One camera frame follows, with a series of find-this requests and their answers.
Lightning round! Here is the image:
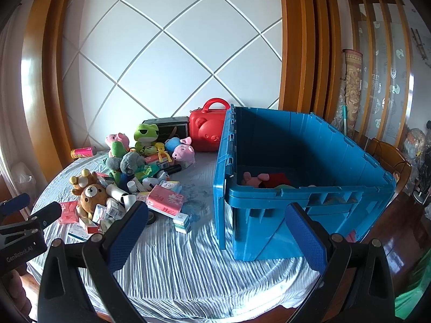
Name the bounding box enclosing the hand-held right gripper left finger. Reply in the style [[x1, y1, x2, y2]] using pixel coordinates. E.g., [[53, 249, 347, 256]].
[[37, 200, 149, 323]]

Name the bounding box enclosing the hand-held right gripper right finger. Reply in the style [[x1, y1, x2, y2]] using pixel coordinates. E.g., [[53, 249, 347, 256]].
[[284, 202, 405, 323]]

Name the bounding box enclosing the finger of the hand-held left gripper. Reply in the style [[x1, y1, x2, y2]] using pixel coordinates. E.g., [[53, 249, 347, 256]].
[[23, 202, 63, 230], [0, 195, 33, 216]]

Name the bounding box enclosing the white eye drop box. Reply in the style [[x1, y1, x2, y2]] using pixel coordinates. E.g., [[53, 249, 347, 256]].
[[108, 202, 127, 223]]

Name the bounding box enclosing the blue plastic storage crate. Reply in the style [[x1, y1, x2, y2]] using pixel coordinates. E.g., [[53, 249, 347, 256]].
[[213, 104, 397, 261]]

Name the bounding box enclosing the white cloth covered round desktop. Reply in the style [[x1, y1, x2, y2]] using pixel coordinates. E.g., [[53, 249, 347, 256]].
[[26, 150, 322, 322]]

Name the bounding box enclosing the red tissue packet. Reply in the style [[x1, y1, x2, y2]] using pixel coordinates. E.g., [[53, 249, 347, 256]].
[[57, 201, 79, 225]]

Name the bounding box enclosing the white plastic bag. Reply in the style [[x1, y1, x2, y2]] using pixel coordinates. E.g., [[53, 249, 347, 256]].
[[10, 161, 34, 189]]

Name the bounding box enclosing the light brown yellow-eared bear plush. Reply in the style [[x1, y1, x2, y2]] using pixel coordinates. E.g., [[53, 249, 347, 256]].
[[69, 169, 100, 196]]

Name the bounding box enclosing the pink and white tissue pack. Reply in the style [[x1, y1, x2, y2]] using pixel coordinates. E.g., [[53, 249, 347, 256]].
[[145, 185, 186, 216]]

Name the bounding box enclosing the green and white medicine box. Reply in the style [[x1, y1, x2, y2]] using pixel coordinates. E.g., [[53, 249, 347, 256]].
[[173, 213, 192, 234]]

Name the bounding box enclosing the red can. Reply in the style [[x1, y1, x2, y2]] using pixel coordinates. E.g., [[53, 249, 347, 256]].
[[70, 146, 97, 159]]

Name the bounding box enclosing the grey fluffy plush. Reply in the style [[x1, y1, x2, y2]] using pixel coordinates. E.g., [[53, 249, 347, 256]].
[[106, 151, 147, 175]]

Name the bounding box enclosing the pig plush in red dress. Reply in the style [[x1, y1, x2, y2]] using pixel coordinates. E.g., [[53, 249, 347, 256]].
[[242, 171, 293, 189]]

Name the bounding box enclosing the yellow plastic toy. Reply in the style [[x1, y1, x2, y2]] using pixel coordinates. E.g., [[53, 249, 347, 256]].
[[155, 143, 172, 162]]

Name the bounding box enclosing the pink pig plush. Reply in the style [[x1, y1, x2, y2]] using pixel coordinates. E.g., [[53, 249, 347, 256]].
[[105, 133, 130, 150]]

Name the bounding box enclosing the pig plush in blue shirt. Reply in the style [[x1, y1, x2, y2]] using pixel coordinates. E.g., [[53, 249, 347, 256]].
[[164, 136, 196, 161]]

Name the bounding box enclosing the green frog plush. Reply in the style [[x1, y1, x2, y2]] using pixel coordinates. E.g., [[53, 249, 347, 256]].
[[134, 123, 162, 157]]

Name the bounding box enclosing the wooden chair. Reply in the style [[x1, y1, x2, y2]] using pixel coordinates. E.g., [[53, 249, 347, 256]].
[[365, 138, 413, 196]]

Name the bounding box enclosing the green plastic bag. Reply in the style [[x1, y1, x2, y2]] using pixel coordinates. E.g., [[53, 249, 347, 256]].
[[394, 259, 431, 320]]

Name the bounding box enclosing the black box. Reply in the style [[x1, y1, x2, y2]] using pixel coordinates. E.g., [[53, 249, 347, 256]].
[[141, 116, 190, 142]]

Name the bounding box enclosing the red bear-shaped carry case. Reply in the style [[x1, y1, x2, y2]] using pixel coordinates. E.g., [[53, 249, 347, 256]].
[[189, 98, 231, 152]]

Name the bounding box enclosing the pile of household clutter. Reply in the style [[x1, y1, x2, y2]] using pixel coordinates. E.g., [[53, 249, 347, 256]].
[[402, 128, 431, 206]]

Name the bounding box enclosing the rolled patterned carpet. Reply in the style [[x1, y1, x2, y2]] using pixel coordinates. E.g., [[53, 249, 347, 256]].
[[332, 49, 363, 138]]

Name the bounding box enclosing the wooden frosted glass partition screen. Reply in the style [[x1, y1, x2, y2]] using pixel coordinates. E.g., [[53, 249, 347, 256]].
[[345, 0, 416, 142]]

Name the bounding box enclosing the teal mop handle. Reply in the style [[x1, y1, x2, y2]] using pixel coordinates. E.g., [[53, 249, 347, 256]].
[[341, 105, 351, 137]]

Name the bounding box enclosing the curved wooden wall frame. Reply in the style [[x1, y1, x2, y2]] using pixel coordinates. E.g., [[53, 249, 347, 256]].
[[18, 0, 79, 172]]

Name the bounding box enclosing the wooden wall column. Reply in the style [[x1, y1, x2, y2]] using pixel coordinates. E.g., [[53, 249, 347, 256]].
[[278, 0, 342, 122]]

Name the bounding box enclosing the metal wall rack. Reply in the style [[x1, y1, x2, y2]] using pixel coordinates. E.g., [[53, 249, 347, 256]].
[[411, 27, 423, 61]]

